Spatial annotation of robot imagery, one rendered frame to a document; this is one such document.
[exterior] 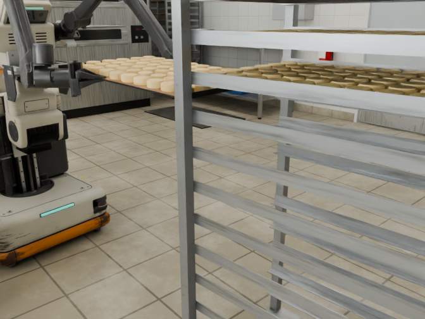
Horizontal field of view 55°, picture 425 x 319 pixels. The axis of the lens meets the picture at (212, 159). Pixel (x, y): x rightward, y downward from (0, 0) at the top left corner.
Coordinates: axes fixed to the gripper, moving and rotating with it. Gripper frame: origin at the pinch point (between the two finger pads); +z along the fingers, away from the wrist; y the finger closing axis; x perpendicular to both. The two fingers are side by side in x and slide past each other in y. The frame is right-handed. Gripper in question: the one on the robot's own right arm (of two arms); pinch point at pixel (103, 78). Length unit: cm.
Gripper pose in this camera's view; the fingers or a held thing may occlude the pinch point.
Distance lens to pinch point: 130.6
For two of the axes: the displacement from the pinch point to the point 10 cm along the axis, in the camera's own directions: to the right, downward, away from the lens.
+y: 0.1, -9.4, -3.3
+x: -0.5, -3.3, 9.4
